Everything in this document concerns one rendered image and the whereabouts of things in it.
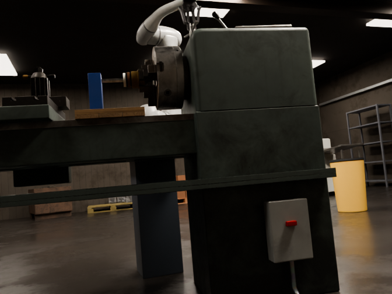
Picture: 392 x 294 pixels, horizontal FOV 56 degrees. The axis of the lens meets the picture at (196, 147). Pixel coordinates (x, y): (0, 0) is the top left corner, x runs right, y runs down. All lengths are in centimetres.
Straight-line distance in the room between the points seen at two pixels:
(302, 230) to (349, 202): 312
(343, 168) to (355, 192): 32
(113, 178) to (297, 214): 782
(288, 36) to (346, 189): 314
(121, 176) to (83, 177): 91
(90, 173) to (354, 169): 631
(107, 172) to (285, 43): 775
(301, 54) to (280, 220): 79
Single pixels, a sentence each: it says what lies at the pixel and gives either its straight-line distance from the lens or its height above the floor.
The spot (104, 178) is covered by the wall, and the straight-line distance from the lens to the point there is 923.
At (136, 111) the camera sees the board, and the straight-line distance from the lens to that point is 166.
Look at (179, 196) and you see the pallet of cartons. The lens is 852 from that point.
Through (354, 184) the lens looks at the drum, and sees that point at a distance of 477.
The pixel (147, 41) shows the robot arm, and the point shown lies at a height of 152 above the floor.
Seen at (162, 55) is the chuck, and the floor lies 115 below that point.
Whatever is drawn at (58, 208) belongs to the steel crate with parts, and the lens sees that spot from 805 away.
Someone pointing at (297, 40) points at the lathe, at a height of 118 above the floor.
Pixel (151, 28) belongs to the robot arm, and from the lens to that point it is 252.
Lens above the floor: 57
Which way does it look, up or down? 5 degrees up
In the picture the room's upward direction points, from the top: 5 degrees counter-clockwise
